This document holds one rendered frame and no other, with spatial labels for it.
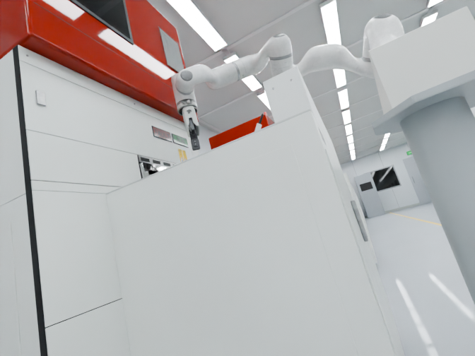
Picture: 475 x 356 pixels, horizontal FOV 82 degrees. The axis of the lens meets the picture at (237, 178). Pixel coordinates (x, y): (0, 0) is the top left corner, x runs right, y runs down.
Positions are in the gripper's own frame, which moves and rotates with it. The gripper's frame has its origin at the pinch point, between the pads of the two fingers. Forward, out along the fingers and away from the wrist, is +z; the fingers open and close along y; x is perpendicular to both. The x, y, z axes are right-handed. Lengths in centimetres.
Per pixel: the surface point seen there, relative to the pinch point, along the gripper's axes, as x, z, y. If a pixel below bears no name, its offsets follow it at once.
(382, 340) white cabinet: -22, 64, -53
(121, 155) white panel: 25.9, 4.7, -13.8
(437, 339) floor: -80, 99, 9
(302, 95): -25, 12, -49
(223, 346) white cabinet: 6, 63, -36
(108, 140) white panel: 28.3, 0.0, -17.4
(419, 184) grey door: -965, -10, 940
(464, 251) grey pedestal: -57, 57, -42
